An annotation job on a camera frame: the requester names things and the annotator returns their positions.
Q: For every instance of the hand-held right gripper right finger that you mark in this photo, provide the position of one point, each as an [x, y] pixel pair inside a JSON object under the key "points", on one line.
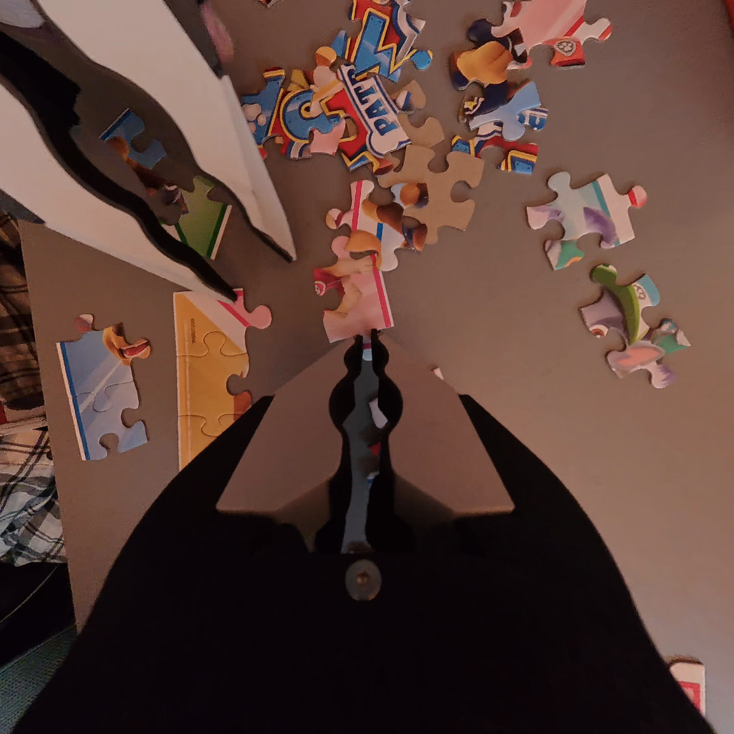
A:
{"points": [[453, 459]]}

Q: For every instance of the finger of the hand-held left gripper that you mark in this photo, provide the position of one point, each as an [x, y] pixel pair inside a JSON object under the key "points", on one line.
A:
{"points": [[143, 57], [57, 200]]}

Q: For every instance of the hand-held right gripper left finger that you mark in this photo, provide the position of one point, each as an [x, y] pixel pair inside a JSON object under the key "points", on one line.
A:
{"points": [[275, 459]]}

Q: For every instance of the yellow puzzle piece pale knob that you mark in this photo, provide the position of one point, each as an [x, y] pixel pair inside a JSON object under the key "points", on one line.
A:
{"points": [[192, 444]]}

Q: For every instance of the yellow puzzle piece brown spot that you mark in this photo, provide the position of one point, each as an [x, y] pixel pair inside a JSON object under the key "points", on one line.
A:
{"points": [[209, 390]]}

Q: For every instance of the pink dog puzzle section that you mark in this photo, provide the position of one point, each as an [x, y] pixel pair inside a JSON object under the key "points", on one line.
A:
{"points": [[361, 304]]}

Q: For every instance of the pile of puzzle pieces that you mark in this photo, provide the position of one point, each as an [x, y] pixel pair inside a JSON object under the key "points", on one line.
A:
{"points": [[367, 114]]}

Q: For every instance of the grey desk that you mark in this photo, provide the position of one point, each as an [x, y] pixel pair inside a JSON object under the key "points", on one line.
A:
{"points": [[516, 459]]}

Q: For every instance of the blue puzzle piece with dog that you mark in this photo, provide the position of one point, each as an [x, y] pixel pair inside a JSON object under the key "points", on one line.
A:
{"points": [[135, 140]]}

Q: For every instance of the green white puzzle piece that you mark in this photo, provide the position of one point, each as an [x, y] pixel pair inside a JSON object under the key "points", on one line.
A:
{"points": [[200, 221]]}

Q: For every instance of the plaid clothing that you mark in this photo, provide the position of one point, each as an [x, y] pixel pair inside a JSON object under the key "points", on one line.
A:
{"points": [[23, 344]]}

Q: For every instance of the blue sky puzzle section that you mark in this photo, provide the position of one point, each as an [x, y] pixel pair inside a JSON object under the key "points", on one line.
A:
{"points": [[97, 390]]}

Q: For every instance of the green purple joined puzzle pieces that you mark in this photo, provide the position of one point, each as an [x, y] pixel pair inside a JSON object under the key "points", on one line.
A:
{"points": [[628, 321]]}

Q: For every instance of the tan face-down puzzle piece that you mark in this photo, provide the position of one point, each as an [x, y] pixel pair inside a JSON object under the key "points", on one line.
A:
{"points": [[436, 189]]}

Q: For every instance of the white purple teal puzzle piece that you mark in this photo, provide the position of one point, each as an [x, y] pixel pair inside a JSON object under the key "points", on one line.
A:
{"points": [[585, 218]]}

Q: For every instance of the grey fabric seat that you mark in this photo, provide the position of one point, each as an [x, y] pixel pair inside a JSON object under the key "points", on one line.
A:
{"points": [[28, 659]]}

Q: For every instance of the pink striped puzzle piece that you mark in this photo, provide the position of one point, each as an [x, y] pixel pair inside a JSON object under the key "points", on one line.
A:
{"points": [[688, 688]]}

